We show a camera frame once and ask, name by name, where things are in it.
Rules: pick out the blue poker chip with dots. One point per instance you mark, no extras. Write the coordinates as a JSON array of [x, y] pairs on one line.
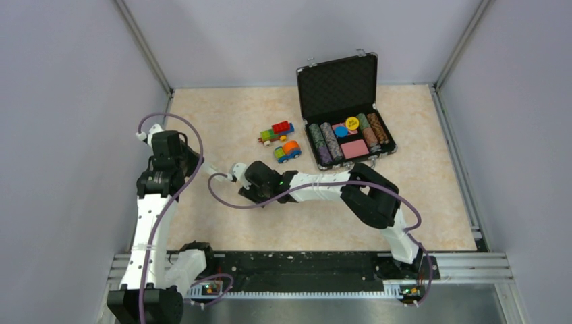
[[340, 131]]

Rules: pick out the yellow dealer button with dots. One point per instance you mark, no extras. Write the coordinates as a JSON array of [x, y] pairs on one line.
[[352, 124]]

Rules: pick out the white remote control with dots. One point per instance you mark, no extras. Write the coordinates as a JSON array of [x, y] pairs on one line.
[[208, 168]]

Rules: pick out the green purple chip stack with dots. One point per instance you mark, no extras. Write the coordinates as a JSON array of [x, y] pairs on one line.
[[319, 142]]

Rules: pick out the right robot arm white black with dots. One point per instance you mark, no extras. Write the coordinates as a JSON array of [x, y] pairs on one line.
[[372, 198]]

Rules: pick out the blue purple chip stack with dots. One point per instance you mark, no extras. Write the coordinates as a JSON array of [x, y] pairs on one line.
[[331, 142]]

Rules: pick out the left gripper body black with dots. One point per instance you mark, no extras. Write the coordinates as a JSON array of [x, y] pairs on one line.
[[189, 159]]

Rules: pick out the brown orange chip stack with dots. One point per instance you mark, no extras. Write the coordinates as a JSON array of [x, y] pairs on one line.
[[377, 128]]

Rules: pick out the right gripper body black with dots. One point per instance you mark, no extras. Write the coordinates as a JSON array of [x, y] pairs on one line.
[[256, 195]]

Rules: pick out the black poker chip case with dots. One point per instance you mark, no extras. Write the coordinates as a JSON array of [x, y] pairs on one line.
[[332, 91]]

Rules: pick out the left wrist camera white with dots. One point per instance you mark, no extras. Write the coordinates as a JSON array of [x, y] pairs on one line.
[[146, 137]]

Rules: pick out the orange blue toy car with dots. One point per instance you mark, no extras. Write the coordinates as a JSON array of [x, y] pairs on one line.
[[290, 150]]

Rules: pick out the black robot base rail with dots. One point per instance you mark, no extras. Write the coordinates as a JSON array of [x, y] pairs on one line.
[[308, 275]]

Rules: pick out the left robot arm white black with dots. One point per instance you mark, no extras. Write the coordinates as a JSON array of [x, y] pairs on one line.
[[150, 291]]

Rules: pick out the pink card deck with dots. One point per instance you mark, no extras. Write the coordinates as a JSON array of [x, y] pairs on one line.
[[353, 149]]

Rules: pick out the red blue brick truck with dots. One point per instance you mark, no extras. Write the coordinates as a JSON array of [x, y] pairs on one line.
[[277, 132]]

